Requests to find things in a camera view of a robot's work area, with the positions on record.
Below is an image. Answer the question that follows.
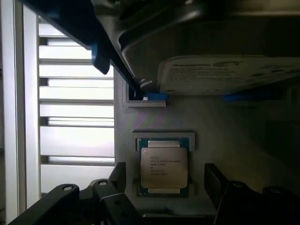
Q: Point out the silver hard disk with label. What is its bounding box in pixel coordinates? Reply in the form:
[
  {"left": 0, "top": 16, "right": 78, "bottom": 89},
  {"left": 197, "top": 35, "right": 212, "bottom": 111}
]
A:
[{"left": 118, "top": 0, "right": 300, "bottom": 96}]

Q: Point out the silver CPU with green edge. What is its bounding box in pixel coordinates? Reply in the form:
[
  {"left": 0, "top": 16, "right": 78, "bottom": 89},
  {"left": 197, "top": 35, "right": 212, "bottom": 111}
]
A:
[{"left": 137, "top": 138, "right": 190, "bottom": 196}]

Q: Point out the grey 3D-printed parts rack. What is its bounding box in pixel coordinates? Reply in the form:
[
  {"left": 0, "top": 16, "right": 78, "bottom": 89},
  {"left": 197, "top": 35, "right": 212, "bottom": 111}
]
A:
[{"left": 113, "top": 16, "right": 300, "bottom": 218}]

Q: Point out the metal slat table frame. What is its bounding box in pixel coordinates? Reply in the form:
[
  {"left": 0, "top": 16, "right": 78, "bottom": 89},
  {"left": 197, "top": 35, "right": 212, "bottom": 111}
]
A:
[{"left": 0, "top": 0, "right": 115, "bottom": 211}]

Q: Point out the blue disk mounting bracket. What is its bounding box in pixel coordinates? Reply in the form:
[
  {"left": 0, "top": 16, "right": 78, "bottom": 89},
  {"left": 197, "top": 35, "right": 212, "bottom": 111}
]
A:
[
  {"left": 19, "top": 0, "right": 168, "bottom": 102},
  {"left": 222, "top": 91, "right": 283, "bottom": 103}
]

